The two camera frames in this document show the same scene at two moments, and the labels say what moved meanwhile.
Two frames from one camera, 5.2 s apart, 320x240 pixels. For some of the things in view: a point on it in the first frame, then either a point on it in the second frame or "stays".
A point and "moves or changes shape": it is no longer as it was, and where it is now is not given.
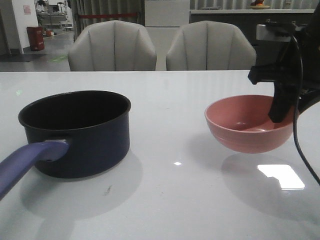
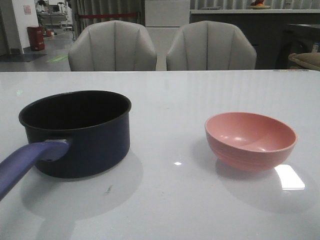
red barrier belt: (94, 15) stays
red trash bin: (36, 37) stays
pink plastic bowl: (242, 124) moves or changes shape
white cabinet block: (164, 20) stays
